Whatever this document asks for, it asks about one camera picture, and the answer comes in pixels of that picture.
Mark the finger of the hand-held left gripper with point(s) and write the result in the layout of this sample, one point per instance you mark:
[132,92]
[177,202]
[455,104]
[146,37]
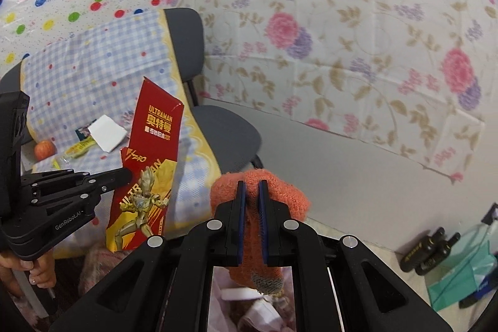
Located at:
[116,178]
[46,177]

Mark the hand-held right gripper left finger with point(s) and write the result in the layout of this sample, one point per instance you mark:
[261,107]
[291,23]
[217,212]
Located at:
[242,223]

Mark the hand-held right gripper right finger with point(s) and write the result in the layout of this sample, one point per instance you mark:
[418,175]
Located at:
[263,223]

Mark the orange knit sock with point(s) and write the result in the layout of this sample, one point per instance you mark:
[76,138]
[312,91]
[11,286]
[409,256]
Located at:
[288,196]

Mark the pink plastic bag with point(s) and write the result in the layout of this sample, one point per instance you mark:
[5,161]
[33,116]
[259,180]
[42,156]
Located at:
[219,277]

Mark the red toy card packet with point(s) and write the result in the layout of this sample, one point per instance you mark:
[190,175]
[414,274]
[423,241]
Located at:
[155,129]

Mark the person's left hand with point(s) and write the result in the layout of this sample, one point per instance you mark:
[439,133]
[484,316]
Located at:
[41,271]

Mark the red apple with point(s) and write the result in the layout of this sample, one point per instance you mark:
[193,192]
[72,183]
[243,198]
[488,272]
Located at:
[44,150]

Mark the yellow green snack wrapper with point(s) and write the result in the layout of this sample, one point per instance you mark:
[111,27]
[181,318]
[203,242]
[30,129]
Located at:
[79,149]

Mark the white tissue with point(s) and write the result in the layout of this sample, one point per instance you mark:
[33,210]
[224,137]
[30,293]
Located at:
[108,133]

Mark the dark green small packet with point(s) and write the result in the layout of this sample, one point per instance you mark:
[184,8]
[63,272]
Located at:
[82,132]

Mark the person's plaid trouser legs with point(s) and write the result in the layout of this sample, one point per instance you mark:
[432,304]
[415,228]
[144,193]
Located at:
[102,258]

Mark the grey office chair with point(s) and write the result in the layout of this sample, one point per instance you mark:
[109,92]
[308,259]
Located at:
[225,129]

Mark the blue checked cloth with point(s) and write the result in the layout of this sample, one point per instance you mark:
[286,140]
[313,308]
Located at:
[97,59]

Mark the floral print sheet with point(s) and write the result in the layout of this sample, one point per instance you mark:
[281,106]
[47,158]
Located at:
[330,44]

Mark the green transparent plastic bag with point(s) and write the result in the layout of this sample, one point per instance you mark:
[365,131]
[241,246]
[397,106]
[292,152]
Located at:
[455,277]

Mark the clear spray bottle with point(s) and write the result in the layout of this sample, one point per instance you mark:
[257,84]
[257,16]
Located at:
[488,217]

